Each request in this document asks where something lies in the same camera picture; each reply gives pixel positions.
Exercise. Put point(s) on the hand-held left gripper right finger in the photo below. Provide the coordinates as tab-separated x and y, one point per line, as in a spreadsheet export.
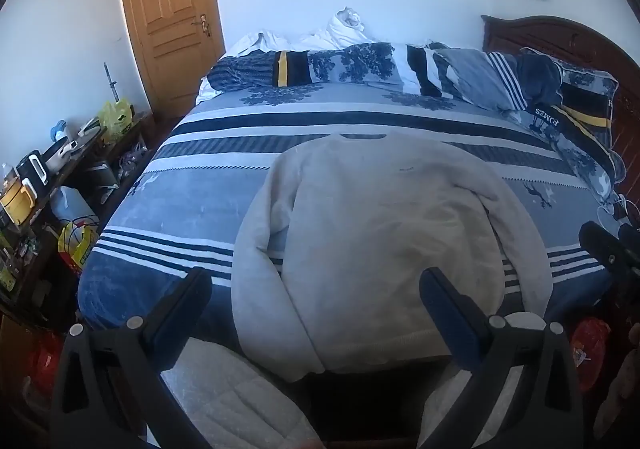
450	324

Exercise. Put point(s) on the cream knit sweater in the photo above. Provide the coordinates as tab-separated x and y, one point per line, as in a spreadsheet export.
380	229

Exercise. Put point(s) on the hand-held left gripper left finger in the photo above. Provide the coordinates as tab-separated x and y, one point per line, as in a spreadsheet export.
185	314

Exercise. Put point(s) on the white duvet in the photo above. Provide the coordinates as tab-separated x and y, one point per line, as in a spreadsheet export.
340	31

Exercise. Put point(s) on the dark blue garment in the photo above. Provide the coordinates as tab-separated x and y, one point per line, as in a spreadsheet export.
540	76

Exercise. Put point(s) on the grey striped garment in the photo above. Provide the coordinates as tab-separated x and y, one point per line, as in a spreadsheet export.
475	74

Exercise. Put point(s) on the yellow pot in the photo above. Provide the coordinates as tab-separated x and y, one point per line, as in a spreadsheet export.
17	201

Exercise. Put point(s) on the blue cloth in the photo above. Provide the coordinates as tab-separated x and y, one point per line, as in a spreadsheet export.
58	129

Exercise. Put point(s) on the wooden door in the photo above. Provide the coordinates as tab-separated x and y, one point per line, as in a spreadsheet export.
170	29

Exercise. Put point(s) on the black white appliance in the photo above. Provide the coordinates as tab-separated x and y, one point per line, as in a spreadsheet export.
32	171

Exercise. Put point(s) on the white plastic container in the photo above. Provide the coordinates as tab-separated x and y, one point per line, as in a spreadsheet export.
75	206

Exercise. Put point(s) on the wooden headboard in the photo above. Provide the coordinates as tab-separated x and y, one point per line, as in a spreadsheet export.
575	39

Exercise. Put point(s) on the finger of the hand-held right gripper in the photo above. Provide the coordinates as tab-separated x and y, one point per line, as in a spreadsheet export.
607	249
632	236

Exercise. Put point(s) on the blue striped blanket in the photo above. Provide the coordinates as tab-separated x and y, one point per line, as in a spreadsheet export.
200	189

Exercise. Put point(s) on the yellow red plastic bag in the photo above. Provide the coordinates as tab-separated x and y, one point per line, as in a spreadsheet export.
75	249

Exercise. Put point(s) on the metal rod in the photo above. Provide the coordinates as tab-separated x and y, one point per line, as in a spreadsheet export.
111	81

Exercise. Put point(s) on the dark wooden side table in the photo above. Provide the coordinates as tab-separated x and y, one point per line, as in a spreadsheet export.
65	174

